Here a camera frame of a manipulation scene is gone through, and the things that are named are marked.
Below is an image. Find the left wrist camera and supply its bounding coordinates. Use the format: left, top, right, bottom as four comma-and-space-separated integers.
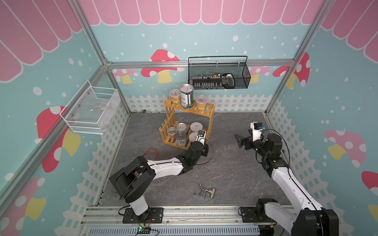
196, 130, 207, 145

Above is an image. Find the green circuit board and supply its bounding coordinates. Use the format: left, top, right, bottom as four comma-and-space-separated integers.
136, 227, 151, 235

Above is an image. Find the purple label pull-tab can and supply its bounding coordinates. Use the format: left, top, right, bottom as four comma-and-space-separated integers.
175, 132, 187, 148

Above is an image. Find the green yellow white-lid can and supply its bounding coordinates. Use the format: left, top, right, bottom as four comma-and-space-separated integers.
190, 122, 203, 132

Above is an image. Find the white wire mesh basket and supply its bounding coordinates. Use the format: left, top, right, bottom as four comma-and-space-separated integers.
60, 81, 121, 135

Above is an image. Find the black tool set in basket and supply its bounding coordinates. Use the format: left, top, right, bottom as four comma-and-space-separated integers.
189, 74, 236, 89

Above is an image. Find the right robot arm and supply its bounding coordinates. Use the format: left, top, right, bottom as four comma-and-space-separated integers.
235, 133, 339, 236

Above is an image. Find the black wire mesh basket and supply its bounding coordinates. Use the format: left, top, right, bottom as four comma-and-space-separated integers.
188, 56, 251, 89

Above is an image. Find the tall green seed can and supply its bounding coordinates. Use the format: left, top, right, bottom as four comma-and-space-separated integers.
180, 84, 194, 109

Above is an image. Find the metal tool on floor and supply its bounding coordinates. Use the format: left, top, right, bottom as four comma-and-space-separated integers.
195, 184, 216, 199

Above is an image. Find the silver pull-tab can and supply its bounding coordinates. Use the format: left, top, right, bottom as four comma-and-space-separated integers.
176, 123, 188, 135

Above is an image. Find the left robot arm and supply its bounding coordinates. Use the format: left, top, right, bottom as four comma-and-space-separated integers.
109, 141, 209, 219

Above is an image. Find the white-lid white can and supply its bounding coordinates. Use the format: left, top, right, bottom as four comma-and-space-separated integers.
189, 132, 198, 143

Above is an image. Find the wooden two-tier shelf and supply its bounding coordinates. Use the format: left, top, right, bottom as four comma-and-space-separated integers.
159, 97, 215, 150

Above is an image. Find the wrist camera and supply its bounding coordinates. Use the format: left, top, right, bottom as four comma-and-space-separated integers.
196, 130, 207, 145
250, 122, 264, 141

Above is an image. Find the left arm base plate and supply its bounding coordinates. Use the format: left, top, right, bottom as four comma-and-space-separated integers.
122, 207, 164, 224

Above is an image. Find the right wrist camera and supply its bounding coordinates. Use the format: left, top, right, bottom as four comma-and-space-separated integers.
250, 122, 264, 141

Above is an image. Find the small clear-lid jar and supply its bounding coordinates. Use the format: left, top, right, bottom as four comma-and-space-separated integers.
170, 89, 181, 104

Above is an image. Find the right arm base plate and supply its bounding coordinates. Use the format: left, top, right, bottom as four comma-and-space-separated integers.
238, 206, 266, 223

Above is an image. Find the small clear-lid cup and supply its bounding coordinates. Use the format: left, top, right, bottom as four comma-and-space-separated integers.
167, 127, 177, 139

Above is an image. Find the red cable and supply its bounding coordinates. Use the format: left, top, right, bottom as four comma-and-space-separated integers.
143, 148, 158, 161

